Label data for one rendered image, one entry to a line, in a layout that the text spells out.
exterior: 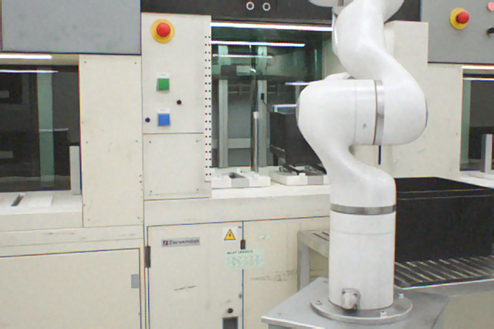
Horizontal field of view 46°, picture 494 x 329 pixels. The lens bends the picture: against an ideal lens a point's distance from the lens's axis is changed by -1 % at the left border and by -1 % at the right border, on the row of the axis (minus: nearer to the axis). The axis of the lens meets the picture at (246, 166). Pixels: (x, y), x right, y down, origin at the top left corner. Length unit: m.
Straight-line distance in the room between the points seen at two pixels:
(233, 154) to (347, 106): 1.66
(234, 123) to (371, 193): 1.66
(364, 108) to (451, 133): 1.03
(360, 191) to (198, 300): 0.86
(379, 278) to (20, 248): 1.01
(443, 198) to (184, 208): 0.72
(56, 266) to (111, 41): 0.64
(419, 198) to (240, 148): 1.34
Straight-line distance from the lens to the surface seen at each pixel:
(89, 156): 1.66
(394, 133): 1.04
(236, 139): 2.63
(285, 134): 1.97
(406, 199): 1.44
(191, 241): 1.72
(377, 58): 1.12
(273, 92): 2.68
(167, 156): 1.68
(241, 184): 1.94
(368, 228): 1.05
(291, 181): 1.99
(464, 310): 2.19
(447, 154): 2.03
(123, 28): 1.66
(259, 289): 1.82
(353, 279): 1.07
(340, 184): 1.05
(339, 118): 1.02
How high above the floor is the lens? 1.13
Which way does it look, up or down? 6 degrees down
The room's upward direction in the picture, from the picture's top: straight up
